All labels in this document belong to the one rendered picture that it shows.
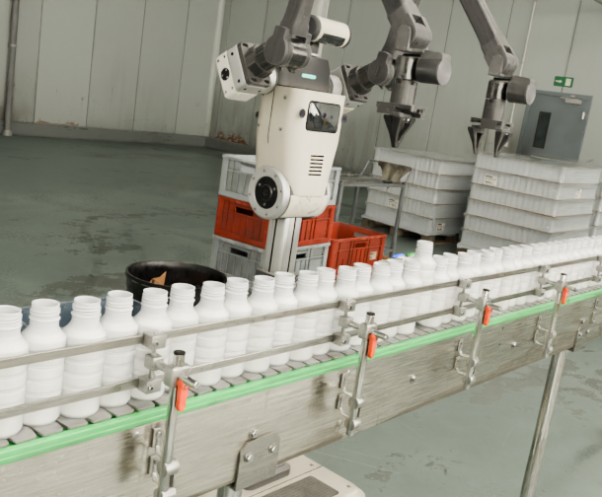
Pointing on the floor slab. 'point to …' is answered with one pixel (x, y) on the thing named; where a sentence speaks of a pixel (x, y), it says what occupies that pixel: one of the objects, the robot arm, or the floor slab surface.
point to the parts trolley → (369, 185)
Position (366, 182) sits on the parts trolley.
